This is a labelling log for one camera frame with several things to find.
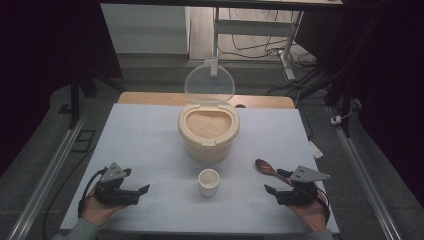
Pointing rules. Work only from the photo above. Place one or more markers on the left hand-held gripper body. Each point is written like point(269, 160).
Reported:
point(111, 195)

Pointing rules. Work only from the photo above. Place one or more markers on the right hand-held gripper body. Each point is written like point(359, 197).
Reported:
point(300, 196)

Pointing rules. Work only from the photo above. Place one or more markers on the brown wooden spoon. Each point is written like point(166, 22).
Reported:
point(263, 165)

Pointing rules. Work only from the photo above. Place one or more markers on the white cup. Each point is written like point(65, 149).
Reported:
point(209, 190)

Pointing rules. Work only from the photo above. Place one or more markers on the cream plastic rice container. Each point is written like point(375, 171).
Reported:
point(208, 151)

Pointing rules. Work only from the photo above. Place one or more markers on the uncooked rice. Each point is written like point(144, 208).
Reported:
point(208, 125)

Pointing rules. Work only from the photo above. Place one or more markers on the person's right hand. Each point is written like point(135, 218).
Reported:
point(310, 216)

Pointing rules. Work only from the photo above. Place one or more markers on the person's left hand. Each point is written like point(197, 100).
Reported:
point(96, 213)

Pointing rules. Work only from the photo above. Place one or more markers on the white paper tag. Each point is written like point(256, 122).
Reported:
point(316, 150)

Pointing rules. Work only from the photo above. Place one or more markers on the white table board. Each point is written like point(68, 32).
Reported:
point(150, 133)

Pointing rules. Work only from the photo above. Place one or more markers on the small white box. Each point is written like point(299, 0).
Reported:
point(336, 120)

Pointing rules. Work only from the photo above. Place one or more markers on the wooden table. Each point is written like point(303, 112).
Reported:
point(150, 99)

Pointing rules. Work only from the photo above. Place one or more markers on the black table grommet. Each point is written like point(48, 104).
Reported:
point(240, 106)

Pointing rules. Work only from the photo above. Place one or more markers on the black stand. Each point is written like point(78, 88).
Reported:
point(75, 100)

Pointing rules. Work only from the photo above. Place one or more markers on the clear round container lid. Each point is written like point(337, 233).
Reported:
point(200, 83)

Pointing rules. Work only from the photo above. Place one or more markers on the dark curtain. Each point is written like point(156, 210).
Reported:
point(383, 66)
point(40, 66)

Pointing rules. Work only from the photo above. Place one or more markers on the white cabinet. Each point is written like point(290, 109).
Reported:
point(143, 30)

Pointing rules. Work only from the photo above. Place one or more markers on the aluminium floor rail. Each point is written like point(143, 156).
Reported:
point(363, 173)
point(46, 180)

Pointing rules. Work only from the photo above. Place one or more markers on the white metal desk frame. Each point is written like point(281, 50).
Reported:
point(253, 28)

